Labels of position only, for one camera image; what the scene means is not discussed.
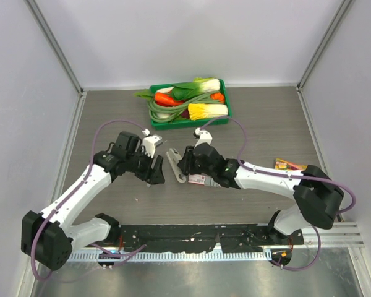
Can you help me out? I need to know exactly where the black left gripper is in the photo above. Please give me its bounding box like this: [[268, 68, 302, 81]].
[[126, 147, 165, 184]]

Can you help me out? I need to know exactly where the red white staple box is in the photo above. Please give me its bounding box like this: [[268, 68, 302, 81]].
[[188, 174, 218, 187]]

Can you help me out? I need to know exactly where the beige and black stapler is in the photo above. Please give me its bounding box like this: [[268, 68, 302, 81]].
[[166, 148, 187, 184]]

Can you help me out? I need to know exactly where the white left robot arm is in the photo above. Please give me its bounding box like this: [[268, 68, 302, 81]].
[[20, 132, 165, 271]]

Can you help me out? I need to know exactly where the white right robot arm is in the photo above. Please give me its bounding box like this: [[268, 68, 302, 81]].
[[177, 144, 344, 244]]

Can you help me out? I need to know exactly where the green plastic tray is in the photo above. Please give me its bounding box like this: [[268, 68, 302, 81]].
[[149, 79, 232, 130]]

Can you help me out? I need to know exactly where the yellow napa cabbage toy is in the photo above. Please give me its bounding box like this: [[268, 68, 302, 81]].
[[187, 103, 228, 121]]

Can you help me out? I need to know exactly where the purple beet toy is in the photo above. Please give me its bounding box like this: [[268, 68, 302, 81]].
[[181, 109, 190, 119]]

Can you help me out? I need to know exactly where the green long beans toy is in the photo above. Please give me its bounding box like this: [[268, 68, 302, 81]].
[[147, 93, 221, 123]]

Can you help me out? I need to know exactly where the small orange carrot toy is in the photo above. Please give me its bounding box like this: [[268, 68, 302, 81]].
[[210, 92, 225, 104]]

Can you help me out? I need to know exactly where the green bok choy toy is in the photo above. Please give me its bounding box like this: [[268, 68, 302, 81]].
[[134, 77, 221, 101]]

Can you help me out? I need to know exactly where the colourful snack packet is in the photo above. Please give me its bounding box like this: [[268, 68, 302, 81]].
[[275, 158, 307, 171]]

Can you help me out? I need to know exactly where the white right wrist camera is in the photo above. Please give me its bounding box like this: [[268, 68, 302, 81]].
[[194, 128, 213, 147]]

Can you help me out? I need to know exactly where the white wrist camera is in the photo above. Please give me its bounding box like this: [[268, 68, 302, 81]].
[[142, 134, 163, 158], [194, 128, 213, 147]]

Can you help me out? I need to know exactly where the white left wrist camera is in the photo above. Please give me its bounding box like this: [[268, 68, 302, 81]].
[[142, 134, 163, 158]]

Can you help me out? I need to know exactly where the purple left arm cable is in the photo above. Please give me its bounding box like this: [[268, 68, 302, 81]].
[[30, 119, 149, 281]]

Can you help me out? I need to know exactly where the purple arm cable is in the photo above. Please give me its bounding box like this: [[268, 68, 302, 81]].
[[30, 119, 149, 281], [199, 116, 357, 272]]

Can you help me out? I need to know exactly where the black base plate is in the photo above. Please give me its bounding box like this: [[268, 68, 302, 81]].
[[83, 223, 305, 253]]

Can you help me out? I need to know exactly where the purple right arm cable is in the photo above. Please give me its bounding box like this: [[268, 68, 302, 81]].
[[199, 116, 357, 272]]

